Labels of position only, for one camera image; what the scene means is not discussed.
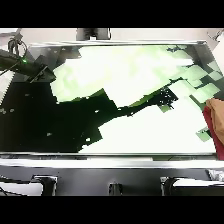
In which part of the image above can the orange garment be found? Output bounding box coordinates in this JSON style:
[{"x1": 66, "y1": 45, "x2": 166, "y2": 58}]
[{"x1": 204, "y1": 97, "x2": 224, "y2": 142}]

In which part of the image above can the red garment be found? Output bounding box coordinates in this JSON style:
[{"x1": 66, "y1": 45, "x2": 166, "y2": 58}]
[{"x1": 202, "y1": 105, "x2": 224, "y2": 162}]

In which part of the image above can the silver frame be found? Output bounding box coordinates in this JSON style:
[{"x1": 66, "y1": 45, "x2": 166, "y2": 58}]
[{"x1": 0, "y1": 39, "x2": 224, "y2": 197}]

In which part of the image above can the black cable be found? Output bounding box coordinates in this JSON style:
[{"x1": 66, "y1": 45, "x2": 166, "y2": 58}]
[{"x1": 7, "y1": 32, "x2": 28, "y2": 58}]

